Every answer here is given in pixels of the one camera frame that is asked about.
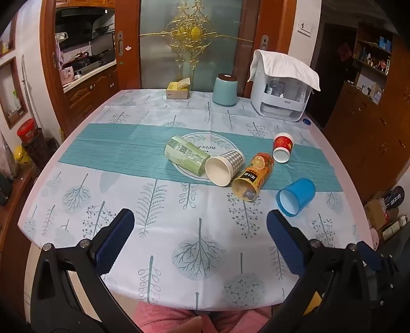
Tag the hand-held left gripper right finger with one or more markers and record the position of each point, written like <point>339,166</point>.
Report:
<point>285,243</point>

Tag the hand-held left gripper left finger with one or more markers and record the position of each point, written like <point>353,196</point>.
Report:
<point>118,238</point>

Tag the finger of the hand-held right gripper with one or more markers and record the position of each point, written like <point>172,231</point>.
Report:
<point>370,256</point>

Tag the blue plastic cup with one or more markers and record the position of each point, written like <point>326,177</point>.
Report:
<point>299,195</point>

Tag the orange printed paper cup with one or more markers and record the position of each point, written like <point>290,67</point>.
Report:
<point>256,173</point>

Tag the grey checked paper cup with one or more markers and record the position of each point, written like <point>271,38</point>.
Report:
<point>224,166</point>

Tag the red paper cup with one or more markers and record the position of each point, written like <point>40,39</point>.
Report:
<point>283,144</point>

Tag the green paper cup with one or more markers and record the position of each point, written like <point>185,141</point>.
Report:
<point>184,155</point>

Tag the cardboard box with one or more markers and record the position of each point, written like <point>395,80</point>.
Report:
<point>375,214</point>

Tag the tree print tablecloth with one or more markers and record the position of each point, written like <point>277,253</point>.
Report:
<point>192,224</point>

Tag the person's pink clothing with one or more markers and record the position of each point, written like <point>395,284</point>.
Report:
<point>166,320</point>

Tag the red round tin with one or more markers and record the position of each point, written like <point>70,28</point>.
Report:
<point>26,130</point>

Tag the white countertop appliance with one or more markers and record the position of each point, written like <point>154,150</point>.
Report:
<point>282,99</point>

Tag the wooden kitchen counter cabinet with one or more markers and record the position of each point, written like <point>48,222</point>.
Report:
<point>88,91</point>

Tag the yellow tissue box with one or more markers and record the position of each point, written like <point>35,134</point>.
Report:
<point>176,91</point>

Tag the teal canister with brown lid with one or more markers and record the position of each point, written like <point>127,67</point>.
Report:
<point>225,91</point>

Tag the white towel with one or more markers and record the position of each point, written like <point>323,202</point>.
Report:
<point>282,65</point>

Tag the frosted glass door gold ornament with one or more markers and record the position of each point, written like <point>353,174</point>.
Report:
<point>160,57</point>

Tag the wooden shelf with bottles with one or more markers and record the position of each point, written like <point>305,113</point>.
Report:
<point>373,60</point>

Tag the wooden wall niche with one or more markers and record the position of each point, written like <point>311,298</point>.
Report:
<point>12,93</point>

